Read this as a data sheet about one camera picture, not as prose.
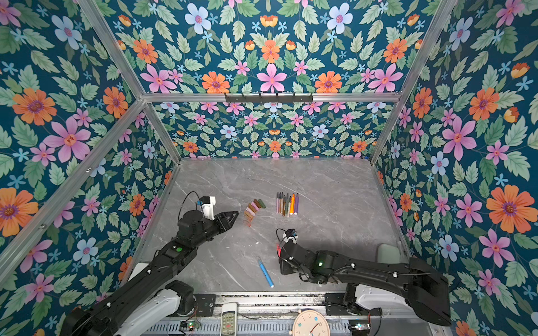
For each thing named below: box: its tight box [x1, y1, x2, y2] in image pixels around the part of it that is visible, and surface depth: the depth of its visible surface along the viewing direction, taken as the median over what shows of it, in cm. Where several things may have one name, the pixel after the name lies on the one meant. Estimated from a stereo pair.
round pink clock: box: [292, 309, 331, 336], surface depth 69 cm
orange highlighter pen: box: [289, 193, 295, 215], surface depth 101 cm
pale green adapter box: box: [377, 243, 400, 264], surface depth 85 cm
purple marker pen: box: [294, 193, 300, 215], surface depth 103 cm
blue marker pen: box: [257, 259, 274, 288], surface depth 82 cm
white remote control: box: [219, 301, 238, 336], surface depth 71 cm
